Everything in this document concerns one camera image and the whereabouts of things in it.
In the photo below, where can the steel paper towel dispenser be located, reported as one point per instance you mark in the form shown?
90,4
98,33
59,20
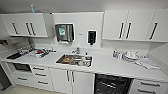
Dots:
64,32

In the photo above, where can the stainless steel refrigerator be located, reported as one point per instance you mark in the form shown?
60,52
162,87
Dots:
3,78

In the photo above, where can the black wall soap dispenser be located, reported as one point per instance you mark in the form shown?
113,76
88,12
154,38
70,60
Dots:
91,36

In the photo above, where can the white wide drawer cabinet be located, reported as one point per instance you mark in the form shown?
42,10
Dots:
41,78

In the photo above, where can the white narrow drawer cabinet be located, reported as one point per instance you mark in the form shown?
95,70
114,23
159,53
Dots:
148,87

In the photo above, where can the orange sponge in bowl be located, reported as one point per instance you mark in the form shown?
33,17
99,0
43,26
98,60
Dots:
67,59

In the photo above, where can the white plastic bottle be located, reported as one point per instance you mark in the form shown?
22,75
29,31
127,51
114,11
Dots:
119,55

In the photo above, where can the dish rack with items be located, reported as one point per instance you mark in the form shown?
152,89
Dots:
36,52

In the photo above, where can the stack of white dishes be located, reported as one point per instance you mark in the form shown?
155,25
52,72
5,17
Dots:
130,56

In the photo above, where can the white mug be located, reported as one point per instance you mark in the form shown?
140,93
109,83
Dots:
87,61

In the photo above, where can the white three-door wall cabinet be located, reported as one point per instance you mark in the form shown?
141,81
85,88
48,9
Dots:
133,25

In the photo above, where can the small wall label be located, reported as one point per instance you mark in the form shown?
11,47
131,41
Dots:
80,33

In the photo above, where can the white two-door base cabinet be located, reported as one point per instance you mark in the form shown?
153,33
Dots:
71,81

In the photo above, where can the black built-in microwave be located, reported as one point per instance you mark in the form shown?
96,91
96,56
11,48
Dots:
22,67

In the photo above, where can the teal bottle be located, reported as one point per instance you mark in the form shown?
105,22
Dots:
32,8

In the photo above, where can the steel sink basin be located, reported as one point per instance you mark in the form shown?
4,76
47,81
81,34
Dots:
61,62

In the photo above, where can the chrome sink faucet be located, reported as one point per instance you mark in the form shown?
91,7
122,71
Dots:
77,50

